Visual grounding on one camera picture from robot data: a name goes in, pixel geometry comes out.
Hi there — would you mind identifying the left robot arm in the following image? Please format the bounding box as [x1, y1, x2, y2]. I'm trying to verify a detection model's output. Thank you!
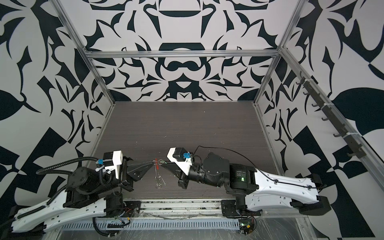
[1, 156, 154, 238]

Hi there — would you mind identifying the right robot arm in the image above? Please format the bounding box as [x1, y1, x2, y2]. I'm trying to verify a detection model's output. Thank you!
[162, 148, 332, 219]

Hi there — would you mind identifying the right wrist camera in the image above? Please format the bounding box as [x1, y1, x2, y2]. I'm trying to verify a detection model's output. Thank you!
[167, 148, 193, 175]

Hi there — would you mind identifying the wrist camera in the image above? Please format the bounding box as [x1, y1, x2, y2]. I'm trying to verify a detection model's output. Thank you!
[167, 148, 193, 175]
[96, 151, 123, 180]

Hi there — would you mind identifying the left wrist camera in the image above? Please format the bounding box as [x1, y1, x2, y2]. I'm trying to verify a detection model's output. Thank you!
[96, 151, 123, 180]

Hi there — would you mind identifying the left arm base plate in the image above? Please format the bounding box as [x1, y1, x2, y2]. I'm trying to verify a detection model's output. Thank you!
[120, 201, 142, 219]

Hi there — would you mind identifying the aluminium front rail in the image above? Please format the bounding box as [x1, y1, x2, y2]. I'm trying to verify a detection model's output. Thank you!
[123, 197, 235, 220]

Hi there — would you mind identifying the white slotted cable duct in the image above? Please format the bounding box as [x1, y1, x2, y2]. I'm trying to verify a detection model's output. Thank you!
[59, 218, 241, 231]

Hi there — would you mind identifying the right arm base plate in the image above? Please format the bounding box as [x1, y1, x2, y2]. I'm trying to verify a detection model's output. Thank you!
[221, 200, 250, 219]

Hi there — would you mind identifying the black corrugated cable conduit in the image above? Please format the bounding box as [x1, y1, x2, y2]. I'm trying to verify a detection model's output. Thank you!
[0, 156, 132, 238]

